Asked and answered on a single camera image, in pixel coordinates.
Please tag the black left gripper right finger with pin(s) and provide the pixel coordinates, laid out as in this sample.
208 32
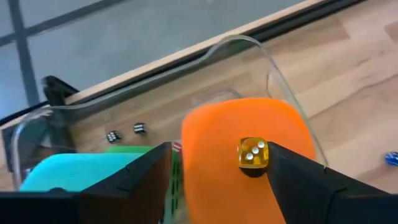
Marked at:
298 193

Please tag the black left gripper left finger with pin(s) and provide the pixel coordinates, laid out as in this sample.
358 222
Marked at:
133 196

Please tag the large green foam die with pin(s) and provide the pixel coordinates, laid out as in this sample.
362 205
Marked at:
174 186
130 150

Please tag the small yellow translucent die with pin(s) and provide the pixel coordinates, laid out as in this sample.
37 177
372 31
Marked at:
253 154

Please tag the small black die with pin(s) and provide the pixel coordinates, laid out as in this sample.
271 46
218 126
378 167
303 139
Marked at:
140 128
113 137

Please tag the large teal foam die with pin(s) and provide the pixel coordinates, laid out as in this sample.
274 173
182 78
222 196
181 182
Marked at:
74 171

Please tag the small pink die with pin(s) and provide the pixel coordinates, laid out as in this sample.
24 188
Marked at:
177 147

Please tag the large orange foam die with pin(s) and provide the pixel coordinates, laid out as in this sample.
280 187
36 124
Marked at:
224 130

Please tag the small blue die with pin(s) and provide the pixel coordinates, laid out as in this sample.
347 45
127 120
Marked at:
392 158

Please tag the clear plastic box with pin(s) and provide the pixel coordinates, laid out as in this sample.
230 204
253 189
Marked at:
248 77

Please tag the black aluminium table frame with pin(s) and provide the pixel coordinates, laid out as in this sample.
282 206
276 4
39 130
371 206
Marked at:
311 17

